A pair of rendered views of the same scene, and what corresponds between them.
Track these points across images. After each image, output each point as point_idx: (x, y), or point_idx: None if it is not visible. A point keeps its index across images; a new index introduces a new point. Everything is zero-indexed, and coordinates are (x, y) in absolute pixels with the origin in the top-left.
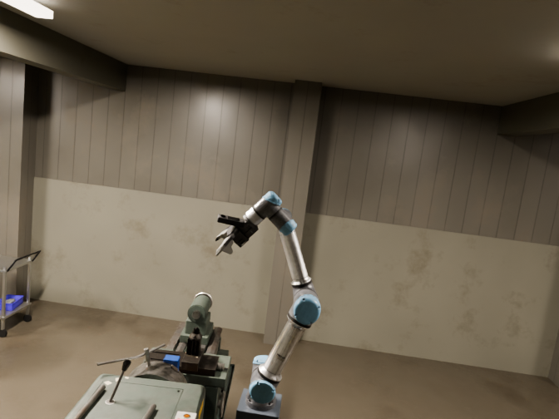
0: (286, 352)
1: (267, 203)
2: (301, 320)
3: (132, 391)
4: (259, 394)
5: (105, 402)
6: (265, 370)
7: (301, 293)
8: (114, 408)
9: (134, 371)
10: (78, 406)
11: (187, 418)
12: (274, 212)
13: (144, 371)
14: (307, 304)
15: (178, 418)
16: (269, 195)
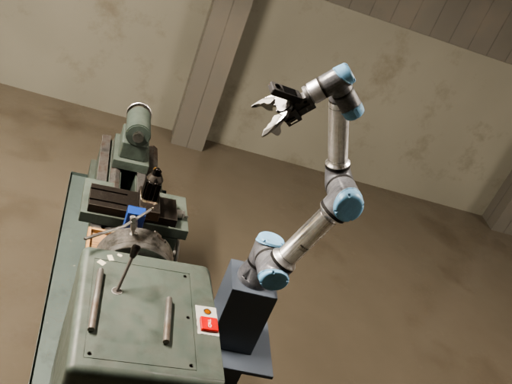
0: (312, 244)
1: (340, 81)
2: (340, 217)
3: (135, 275)
4: (271, 283)
5: (111, 292)
6: (282, 259)
7: (343, 184)
8: (126, 300)
9: (113, 238)
10: (84, 296)
11: (209, 315)
12: (344, 93)
13: (130, 242)
14: (352, 201)
15: (202, 316)
16: (345, 72)
